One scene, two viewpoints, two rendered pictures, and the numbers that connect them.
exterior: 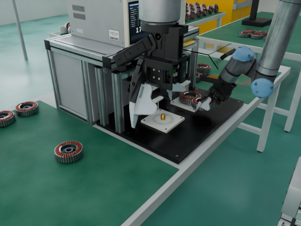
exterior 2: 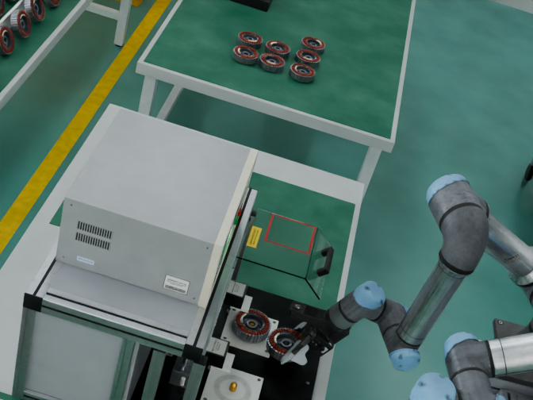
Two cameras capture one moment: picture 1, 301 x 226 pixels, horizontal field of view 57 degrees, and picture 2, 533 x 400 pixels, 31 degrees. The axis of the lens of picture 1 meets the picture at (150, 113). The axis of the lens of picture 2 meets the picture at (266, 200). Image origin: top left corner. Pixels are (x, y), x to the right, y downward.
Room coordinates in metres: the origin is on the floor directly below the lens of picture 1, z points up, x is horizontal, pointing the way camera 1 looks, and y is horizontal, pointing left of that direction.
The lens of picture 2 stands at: (-0.25, 1.11, 2.75)
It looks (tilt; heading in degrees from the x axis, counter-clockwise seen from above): 36 degrees down; 322
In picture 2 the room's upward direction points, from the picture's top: 17 degrees clockwise
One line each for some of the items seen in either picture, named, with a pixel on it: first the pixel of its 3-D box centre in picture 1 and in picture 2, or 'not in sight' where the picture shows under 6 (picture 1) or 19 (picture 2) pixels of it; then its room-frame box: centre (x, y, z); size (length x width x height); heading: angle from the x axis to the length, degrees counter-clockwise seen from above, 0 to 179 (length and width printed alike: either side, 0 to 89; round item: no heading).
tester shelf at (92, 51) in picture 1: (127, 37); (152, 242); (1.44, 0.12, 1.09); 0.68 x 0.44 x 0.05; 141
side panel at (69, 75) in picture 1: (71, 86); (72, 365); (1.23, 0.38, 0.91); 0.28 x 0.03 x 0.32; 51
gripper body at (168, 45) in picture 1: (162, 54); not in sight; (0.53, -0.02, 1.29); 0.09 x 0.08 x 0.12; 56
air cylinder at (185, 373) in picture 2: not in sight; (182, 369); (1.23, 0.05, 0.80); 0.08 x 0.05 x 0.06; 141
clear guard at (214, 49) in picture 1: (200, 50); (274, 248); (1.40, -0.26, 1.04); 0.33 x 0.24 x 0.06; 51
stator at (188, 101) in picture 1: (190, 97); (251, 325); (1.33, -0.21, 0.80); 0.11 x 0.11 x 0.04
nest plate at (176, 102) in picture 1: (189, 102); (249, 331); (1.33, -0.21, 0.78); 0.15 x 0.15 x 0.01; 51
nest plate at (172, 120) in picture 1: (162, 119); (231, 390); (1.14, -0.06, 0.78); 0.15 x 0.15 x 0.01; 51
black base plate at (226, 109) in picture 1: (174, 112); (235, 362); (1.25, -0.12, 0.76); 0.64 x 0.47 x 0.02; 141
